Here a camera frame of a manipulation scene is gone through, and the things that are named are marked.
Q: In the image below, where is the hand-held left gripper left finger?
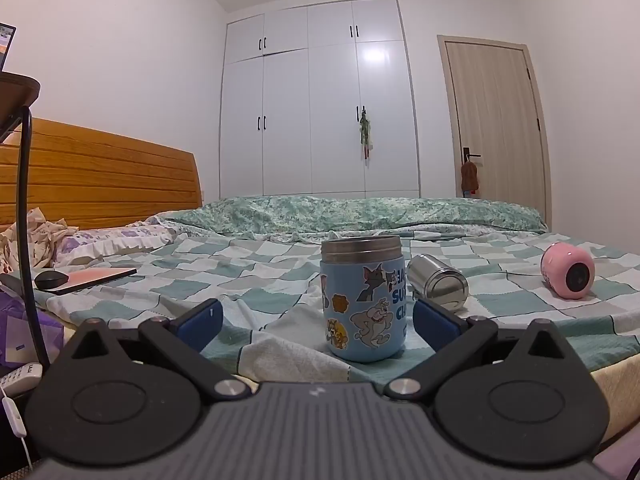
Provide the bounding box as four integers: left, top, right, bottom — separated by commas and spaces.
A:
65, 298, 251, 402

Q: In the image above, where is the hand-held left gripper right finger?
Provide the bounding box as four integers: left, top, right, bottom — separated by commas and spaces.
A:
382, 298, 576, 402

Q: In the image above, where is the stainless steel cup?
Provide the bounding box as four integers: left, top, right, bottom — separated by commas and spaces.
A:
407, 253, 470, 311

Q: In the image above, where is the blue cartoon sticker cup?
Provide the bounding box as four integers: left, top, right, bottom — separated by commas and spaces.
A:
320, 235, 407, 364

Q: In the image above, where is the pink cup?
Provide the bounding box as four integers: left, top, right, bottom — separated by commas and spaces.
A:
540, 242, 596, 301

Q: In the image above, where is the green checkered bed sheet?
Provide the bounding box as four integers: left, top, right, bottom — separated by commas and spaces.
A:
32, 230, 640, 391

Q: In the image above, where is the pink tablet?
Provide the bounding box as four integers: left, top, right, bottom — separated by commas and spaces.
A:
34, 265, 138, 295

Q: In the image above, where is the purple floral pillow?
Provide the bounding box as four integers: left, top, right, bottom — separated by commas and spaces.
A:
54, 223, 178, 267

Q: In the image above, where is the green floral quilt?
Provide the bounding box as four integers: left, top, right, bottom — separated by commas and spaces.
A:
162, 194, 549, 237

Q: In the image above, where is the brown pouch hanging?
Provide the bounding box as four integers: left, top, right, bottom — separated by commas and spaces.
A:
460, 157, 481, 199

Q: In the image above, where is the black computer mouse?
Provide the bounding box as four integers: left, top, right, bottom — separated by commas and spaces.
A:
33, 270, 69, 290

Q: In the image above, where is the wooden bed headboard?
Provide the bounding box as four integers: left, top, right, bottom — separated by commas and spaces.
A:
0, 117, 204, 232

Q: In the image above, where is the purple bag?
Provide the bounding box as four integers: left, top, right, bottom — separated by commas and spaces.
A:
0, 287, 66, 372

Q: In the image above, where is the crumpled floral cloth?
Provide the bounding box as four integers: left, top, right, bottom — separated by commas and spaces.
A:
0, 207, 81, 275

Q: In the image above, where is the white remote control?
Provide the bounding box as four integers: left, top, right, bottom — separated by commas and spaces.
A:
0, 362, 44, 397

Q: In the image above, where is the green hanging ornament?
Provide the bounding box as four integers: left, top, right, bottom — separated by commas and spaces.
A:
357, 106, 375, 162

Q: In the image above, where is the light wooden door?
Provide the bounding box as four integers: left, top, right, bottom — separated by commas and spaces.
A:
436, 34, 552, 227

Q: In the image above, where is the dark bedside table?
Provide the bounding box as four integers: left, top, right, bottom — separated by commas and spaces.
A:
0, 72, 52, 368

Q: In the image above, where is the white wardrobe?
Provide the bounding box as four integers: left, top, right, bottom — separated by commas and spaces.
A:
219, 0, 421, 199

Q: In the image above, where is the white cable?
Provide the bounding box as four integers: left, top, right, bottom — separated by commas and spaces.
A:
0, 385, 35, 472

